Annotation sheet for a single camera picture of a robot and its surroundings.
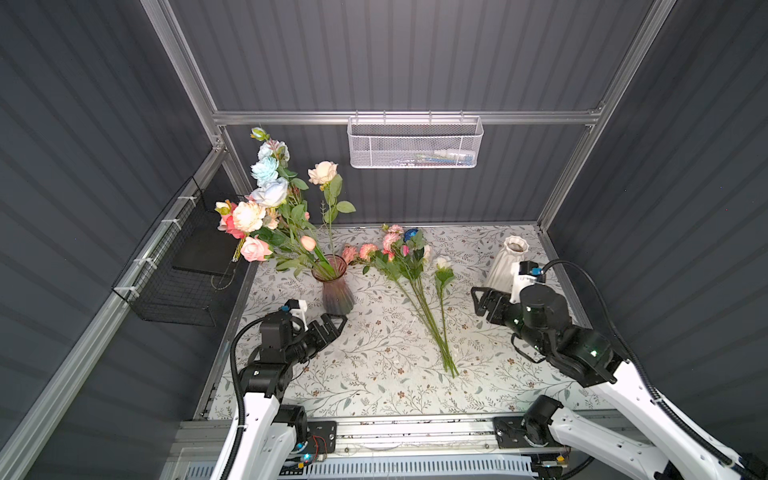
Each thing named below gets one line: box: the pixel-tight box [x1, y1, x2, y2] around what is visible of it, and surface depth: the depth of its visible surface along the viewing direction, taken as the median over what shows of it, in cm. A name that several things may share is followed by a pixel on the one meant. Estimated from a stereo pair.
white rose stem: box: [215, 199, 325, 280], surface depth 65 cm
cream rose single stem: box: [308, 161, 357, 259], surface depth 78 cm
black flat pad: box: [172, 216, 241, 275], surface depth 77 cm
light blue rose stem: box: [249, 128, 325, 277], surface depth 69 cm
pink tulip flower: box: [300, 235, 337, 279], surface depth 79 cm
